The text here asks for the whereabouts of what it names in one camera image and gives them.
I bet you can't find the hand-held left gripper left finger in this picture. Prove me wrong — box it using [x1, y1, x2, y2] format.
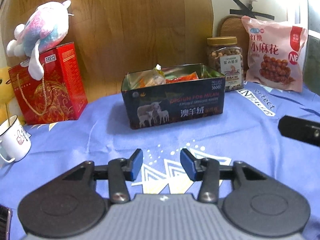
[62, 149, 143, 204]

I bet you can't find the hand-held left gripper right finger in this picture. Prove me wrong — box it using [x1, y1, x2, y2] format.
[180, 149, 267, 203]

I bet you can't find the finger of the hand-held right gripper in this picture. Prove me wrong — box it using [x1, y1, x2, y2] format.
[278, 115, 320, 148]

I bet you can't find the dark tin box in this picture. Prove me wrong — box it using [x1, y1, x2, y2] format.
[121, 64, 226, 130]

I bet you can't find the red snack packet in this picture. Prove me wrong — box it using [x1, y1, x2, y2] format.
[165, 72, 199, 83]

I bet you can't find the clear snack packet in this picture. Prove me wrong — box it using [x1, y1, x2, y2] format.
[147, 64, 167, 86]

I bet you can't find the blue printed cloth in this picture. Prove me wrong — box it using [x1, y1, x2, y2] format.
[0, 80, 320, 240]

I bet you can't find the pink snack bag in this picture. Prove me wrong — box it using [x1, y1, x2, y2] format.
[241, 15, 308, 92]

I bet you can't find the plastic nut jar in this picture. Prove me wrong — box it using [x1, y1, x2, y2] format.
[206, 36, 244, 92]

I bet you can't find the red gift box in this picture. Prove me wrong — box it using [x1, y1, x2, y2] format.
[8, 42, 88, 125]

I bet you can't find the round wooden board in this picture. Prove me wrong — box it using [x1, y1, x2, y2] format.
[216, 15, 250, 73]

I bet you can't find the white enamel mug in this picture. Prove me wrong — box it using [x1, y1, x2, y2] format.
[0, 115, 32, 163]

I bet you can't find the black tape cross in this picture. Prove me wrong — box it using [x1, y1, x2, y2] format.
[230, 0, 275, 20]

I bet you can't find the wooden stick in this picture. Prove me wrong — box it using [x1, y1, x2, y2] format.
[5, 104, 12, 127]

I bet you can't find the wooden headboard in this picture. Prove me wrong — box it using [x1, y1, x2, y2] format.
[10, 0, 213, 99]

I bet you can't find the smartphone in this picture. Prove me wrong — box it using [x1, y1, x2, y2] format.
[0, 205, 12, 240]

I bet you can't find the yellow plush duck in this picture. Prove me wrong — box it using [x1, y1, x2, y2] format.
[0, 66, 25, 125]

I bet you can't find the pastel plush toy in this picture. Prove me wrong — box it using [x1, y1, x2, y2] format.
[6, 1, 75, 80]

